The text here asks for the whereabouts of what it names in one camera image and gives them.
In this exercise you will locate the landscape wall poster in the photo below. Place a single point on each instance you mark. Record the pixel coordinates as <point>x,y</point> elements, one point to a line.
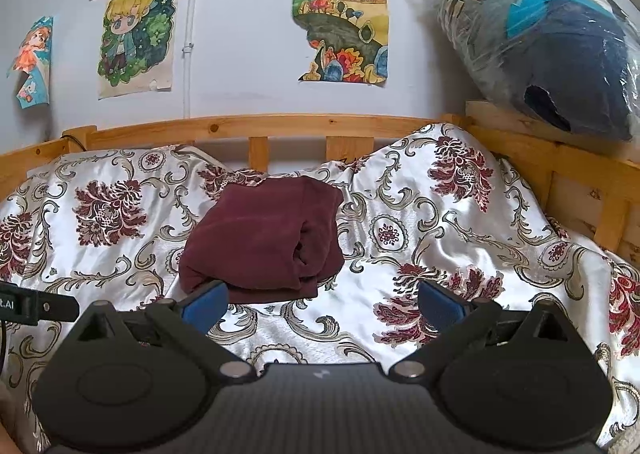
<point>345,23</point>

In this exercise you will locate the blond figure wall poster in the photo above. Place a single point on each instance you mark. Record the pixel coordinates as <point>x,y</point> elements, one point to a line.
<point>137,33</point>

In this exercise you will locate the wooden bed frame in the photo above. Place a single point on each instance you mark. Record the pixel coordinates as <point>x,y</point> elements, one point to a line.
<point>300,126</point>

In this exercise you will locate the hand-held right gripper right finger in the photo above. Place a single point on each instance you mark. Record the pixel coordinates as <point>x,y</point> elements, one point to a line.
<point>440,306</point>

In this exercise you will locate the floral satin blanket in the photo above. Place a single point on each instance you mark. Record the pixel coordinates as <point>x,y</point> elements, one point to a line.
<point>450,234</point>

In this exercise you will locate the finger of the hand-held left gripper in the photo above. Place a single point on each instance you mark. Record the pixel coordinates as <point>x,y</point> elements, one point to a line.
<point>60,308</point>

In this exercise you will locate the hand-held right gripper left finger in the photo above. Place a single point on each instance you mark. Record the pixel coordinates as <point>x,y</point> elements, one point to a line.
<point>205,306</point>

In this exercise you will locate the clear plastic bag of bedding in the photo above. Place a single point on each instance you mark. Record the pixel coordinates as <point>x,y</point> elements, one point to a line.
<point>550,48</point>

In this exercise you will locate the white wall pipe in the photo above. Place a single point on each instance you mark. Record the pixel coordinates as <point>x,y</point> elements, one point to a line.
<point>190,33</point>

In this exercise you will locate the small orange-haired figure poster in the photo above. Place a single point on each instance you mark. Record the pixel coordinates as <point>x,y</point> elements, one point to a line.
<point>32,63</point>

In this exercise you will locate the maroon sweater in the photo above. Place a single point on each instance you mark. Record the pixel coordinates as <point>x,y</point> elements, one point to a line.
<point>255,234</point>

